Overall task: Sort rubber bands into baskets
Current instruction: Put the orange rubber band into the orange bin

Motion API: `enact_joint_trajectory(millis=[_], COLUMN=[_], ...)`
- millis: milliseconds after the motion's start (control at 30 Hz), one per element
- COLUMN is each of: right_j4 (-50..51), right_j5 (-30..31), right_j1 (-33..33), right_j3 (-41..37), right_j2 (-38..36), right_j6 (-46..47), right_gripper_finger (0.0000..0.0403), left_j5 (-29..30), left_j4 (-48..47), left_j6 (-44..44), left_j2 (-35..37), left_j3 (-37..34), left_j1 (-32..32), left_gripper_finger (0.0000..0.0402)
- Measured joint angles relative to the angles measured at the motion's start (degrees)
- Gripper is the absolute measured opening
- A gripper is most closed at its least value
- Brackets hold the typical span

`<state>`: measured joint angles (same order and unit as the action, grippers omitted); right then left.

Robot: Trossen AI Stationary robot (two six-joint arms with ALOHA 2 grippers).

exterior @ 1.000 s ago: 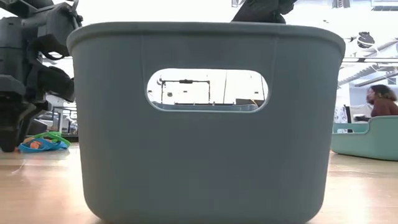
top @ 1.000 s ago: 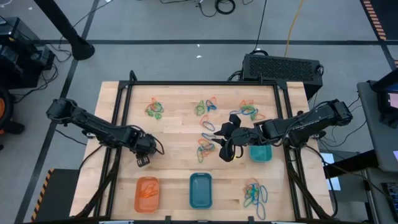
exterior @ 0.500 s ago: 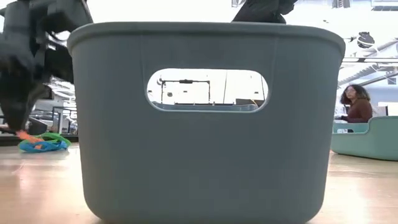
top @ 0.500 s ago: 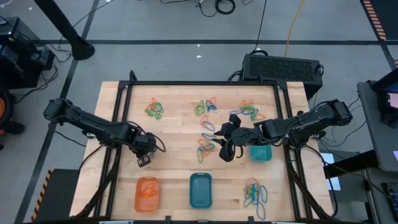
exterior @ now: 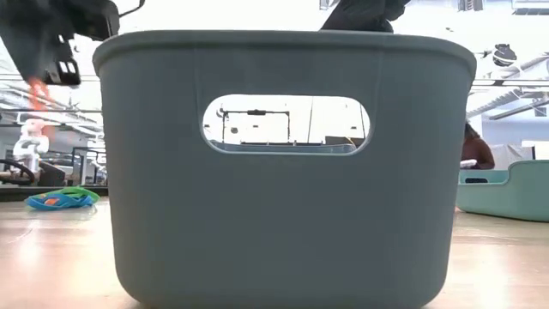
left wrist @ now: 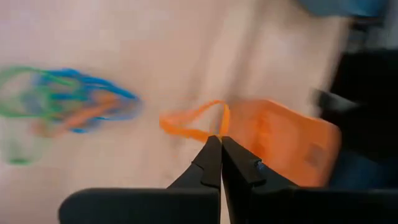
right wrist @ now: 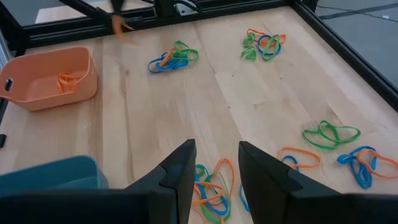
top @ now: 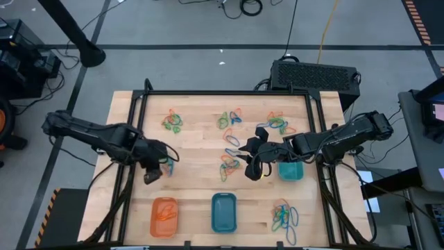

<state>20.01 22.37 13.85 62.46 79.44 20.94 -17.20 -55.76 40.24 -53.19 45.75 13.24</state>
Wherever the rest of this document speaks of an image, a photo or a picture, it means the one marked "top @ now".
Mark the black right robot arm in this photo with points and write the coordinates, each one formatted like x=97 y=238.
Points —
x=340 y=137

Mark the black desk foot bar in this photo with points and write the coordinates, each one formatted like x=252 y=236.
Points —
x=392 y=182

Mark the black computer case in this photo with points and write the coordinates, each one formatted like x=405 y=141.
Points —
x=312 y=74

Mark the black hazard-striped floor mat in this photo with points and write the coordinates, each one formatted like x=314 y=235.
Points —
x=66 y=218
x=433 y=21

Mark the dark teal plastic basket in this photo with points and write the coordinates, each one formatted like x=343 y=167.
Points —
x=223 y=213

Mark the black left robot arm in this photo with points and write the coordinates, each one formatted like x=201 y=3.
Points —
x=86 y=133

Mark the black equipment cart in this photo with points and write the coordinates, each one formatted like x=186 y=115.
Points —
x=21 y=69

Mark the dark grey desk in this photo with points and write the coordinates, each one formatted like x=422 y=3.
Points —
x=416 y=225

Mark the black pole with round base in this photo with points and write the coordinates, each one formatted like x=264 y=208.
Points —
x=91 y=55

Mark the orange plastic basket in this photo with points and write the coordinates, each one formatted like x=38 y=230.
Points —
x=154 y=229

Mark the black metal table frame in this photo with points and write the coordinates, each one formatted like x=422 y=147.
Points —
x=225 y=92

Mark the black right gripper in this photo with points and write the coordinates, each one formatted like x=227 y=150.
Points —
x=272 y=152

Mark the black keyboard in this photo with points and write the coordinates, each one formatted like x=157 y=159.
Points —
x=437 y=218

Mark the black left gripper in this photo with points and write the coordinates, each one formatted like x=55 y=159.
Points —
x=151 y=152

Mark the light teal plastic basket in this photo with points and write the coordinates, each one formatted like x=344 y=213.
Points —
x=290 y=172

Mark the black monitor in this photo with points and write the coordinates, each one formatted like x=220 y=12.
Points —
x=428 y=104

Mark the black orange mobile base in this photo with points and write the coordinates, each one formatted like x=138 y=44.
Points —
x=10 y=139

